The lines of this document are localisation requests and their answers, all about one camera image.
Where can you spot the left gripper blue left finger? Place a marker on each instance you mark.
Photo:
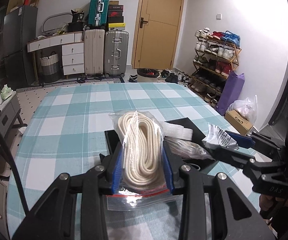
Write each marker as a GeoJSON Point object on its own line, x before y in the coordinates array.
{"type": "Point", "coordinates": [53, 215]}

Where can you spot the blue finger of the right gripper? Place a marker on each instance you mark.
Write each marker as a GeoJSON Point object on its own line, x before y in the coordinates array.
{"type": "Point", "coordinates": [249, 139]}
{"type": "Point", "coordinates": [232, 157]}

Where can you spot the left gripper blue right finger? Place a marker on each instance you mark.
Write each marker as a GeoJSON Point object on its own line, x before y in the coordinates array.
{"type": "Point", "coordinates": [213, 206]}

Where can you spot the silver foil packet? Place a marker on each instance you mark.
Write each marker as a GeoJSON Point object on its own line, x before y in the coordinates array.
{"type": "Point", "coordinates": [217, 137]}

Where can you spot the bag of striped cloth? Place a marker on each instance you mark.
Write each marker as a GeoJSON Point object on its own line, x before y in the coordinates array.
{"type": "Point", "coordinates": [187, 149]}

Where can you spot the white bubble wrap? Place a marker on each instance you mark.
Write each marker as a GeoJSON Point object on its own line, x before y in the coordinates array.
{"type": "Point", "coordinates": [177, 131]}

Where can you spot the person's right hand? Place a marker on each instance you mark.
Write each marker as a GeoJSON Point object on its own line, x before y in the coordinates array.
{"type": "Point", "coordinates": [270, 205]}

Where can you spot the cardboard box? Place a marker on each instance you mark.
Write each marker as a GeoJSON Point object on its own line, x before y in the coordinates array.
{"type": "Point", "coordinates": [242, 125]}

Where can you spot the white plastic bag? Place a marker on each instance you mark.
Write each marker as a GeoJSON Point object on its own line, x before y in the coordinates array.
{"type": "Point", "coordinates": [247, 108]}

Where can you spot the purple bag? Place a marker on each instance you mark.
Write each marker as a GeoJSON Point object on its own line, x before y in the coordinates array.
{"type": "Point", "coordinates": [231, 92]}

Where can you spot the teal plaid tablecloth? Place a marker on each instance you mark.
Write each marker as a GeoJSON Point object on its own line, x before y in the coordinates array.
{"type": "Point", "coordinates": [65, 133]}

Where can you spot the wooden shoe rack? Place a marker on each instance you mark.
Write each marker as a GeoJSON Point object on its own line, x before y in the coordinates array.
{"type": "Point", "coordinates": [217, 56]}

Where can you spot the black storage box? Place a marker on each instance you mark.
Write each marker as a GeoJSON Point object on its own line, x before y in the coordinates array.
{"type": "Point", "coordinates": [206, 165]}

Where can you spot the grey low cabinet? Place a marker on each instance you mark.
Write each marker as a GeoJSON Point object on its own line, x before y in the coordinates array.
{"type": "Point", "coordinates": [10, 115]}

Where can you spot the woven laundry basket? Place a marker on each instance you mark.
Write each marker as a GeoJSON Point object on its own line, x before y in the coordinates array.
{"type": "Point", "coordinates": [50, 67]}

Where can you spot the silver suitcase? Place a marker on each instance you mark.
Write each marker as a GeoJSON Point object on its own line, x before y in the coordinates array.
{"type": "Point", "coordinates": [115, 53]}

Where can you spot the wooden door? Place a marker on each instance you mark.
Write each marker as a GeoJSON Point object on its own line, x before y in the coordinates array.
{"type": "Point", "coordinates": [157, 29]}

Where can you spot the white drawer desk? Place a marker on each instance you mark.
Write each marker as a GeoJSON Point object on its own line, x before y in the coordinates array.
{"type": "Point", "coordinates": [68, 46]}

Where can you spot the stack of shoe boxes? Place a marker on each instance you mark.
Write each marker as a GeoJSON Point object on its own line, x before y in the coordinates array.
{"type": "Point", "coordinates": [116, 16]}

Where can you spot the beige suitcase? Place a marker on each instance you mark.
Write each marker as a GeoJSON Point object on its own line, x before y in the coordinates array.
{"type": "Point", "coordinates": [94, 51]}

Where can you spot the dark grey refrigerator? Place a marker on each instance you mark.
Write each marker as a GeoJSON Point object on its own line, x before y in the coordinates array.
{"type": "Point", "coordinates": [19, 28]}

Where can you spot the teal suitcase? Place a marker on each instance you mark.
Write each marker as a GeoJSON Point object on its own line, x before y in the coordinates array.
{"type": "Point", "coordinates": [98, 13]}

